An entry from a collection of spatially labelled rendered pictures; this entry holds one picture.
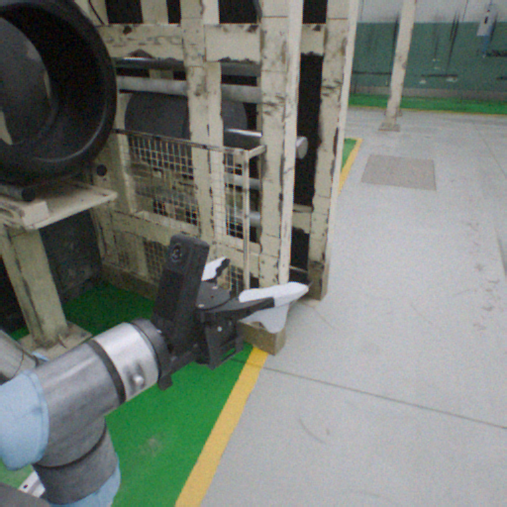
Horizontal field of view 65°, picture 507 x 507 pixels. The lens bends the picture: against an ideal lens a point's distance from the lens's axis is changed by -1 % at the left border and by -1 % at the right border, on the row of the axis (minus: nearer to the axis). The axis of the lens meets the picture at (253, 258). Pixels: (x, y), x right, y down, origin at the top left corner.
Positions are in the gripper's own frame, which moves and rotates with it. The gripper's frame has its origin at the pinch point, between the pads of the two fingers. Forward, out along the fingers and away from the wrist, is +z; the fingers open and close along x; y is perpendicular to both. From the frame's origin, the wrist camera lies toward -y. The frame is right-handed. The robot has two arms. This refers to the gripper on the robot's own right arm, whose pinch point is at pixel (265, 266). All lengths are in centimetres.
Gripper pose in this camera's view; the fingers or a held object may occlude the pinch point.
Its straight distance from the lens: 55.8
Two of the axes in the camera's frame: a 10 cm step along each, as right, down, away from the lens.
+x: 7.0, 2.4, -6.7
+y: 1.0, 9.0, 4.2
